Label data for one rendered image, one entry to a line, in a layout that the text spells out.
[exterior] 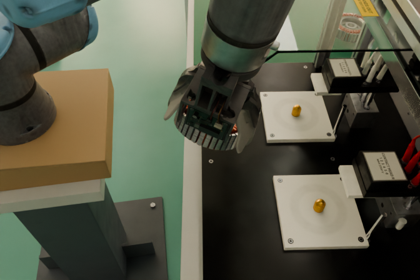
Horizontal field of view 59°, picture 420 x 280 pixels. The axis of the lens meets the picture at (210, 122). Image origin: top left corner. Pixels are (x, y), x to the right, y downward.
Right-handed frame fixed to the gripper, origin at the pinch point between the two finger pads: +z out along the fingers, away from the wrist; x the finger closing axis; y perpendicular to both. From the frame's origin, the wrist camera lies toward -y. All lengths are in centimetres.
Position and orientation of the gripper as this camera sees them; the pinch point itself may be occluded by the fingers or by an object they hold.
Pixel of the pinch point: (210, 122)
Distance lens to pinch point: 58.9
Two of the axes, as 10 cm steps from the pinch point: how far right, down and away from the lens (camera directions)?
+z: -1.7, 4.9, 8.6
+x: 9.1, 4.1, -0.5
